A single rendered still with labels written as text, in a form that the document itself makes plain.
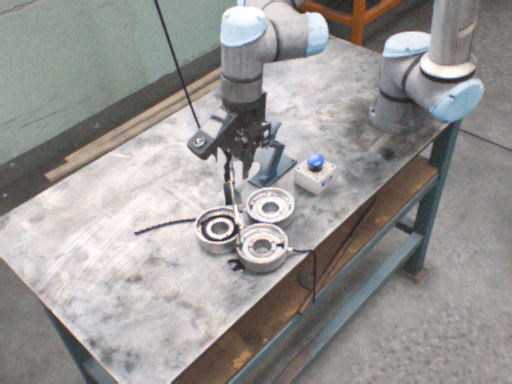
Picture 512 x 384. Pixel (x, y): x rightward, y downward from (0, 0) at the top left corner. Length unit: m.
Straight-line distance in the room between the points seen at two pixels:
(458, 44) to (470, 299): 1.15
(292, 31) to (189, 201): 0.49
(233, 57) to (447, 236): 1.55
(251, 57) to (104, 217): 0.54
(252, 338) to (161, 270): 0.30
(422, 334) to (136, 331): 1.19
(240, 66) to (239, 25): 0.07
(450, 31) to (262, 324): 0.77
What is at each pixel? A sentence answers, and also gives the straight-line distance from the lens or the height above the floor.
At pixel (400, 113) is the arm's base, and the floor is 0.86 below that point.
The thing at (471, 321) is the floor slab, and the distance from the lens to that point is 2.06.
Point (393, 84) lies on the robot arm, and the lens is 1.36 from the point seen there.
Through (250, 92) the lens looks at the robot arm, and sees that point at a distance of 0.95.
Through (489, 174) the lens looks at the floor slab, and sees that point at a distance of 2.61.
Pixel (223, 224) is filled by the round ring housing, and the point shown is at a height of 0.82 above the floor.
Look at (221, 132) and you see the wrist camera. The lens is 0.96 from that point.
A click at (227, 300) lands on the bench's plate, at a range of 1.05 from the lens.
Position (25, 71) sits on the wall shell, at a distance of 2.58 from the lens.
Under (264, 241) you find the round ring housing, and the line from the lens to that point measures 1.10.
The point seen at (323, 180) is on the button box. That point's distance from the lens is 1.21.
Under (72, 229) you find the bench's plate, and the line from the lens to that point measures 1.25.
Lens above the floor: 1.66
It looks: 44 degrees down
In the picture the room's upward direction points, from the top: 4 degrees counter-clockwise
